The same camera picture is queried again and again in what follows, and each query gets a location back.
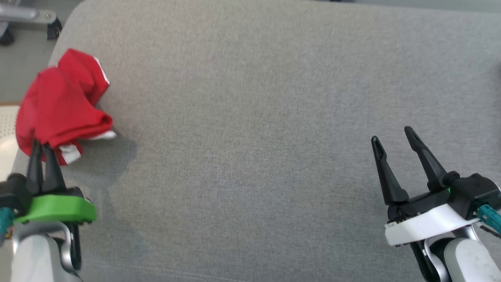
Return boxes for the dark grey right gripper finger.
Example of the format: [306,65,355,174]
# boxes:
[404,126,449,192]
[371,136,410,206]

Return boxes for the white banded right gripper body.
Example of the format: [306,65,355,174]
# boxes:
[385,188,480,247]

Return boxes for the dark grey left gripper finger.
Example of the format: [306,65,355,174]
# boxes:
[27,139,45,194]
[41,143,67,193]

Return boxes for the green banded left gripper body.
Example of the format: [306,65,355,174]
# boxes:
[14,187,97,225]

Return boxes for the red shorts with white trim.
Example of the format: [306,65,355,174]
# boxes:
[15,48,117,166]

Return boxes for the white perforated panel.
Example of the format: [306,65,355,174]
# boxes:
[0,105,21,183]

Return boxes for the left camera cable teal plug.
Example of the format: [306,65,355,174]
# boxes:
[0,207,16,245]

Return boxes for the camera cable teal plug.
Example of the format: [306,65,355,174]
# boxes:
[476,204,501,239]
[0,207,16,245]

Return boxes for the right camera cable teal plug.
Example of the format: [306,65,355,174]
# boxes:
[476,204,501,239]

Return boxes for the grey metal frame stand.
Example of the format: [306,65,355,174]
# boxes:
[0,0,63,45]

